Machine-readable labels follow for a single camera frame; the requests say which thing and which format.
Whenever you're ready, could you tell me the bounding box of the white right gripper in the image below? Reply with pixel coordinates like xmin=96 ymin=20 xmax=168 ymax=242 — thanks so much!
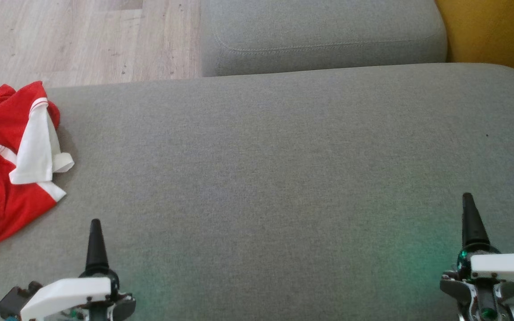
xmin=440 ymin=193 xmax=514 ymax=321

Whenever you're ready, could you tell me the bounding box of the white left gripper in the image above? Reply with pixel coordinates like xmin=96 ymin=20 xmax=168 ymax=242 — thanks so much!
xmin=21 ymin=218 xmax=136 ymax=321

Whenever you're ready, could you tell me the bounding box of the red white basketball jersey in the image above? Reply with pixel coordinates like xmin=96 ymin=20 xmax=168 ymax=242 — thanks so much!
xmin=0 ymin=81 xmax=75 ymax=185

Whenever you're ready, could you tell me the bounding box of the grey fabric sofa seat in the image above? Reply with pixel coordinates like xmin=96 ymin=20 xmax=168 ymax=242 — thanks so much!
xmin=0 ymin=62 xmax=514 ymax=321

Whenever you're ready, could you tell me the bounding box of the grey sofa cushion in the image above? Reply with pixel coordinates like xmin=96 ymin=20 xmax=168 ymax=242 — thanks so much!
xmin=200 ymin=0 xmax=448 ymax=78

